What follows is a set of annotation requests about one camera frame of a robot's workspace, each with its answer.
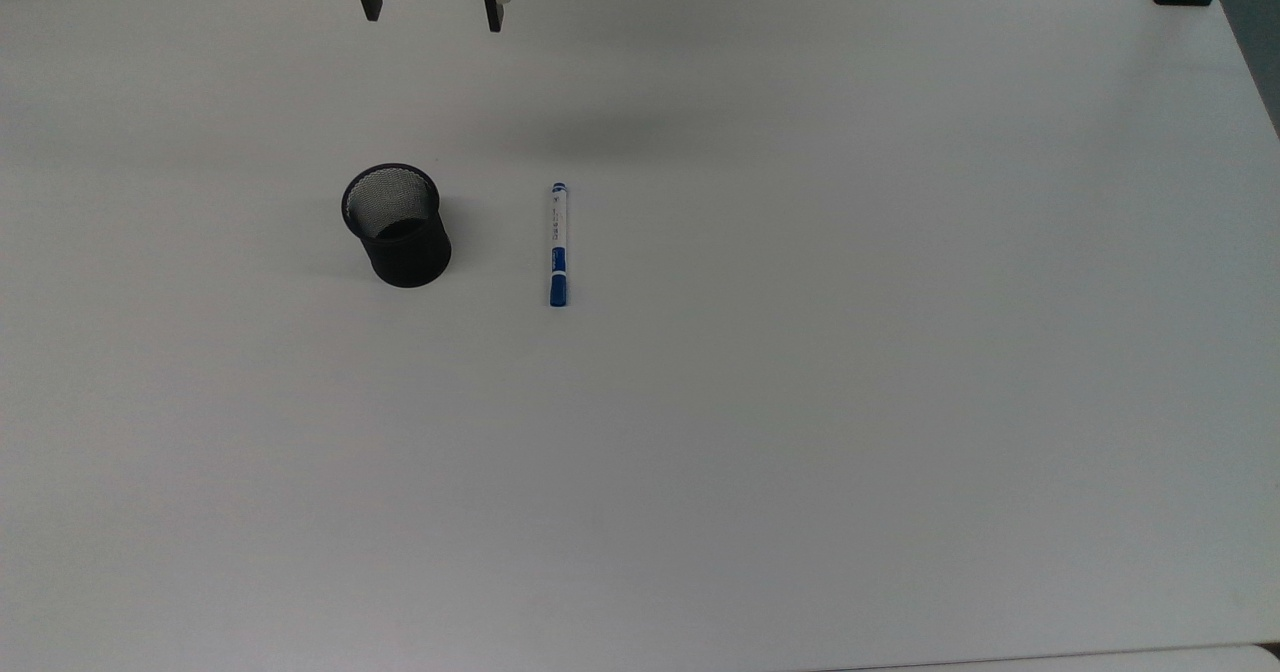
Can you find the white adjacent table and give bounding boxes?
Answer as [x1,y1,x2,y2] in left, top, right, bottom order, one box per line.
[820,642,1280,672]

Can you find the black mesh pen cup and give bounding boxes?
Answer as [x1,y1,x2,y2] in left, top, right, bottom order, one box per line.
[340,162,453,289]

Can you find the blue and white marker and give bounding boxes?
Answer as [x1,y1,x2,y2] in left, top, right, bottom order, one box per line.
[547,182,570,308]

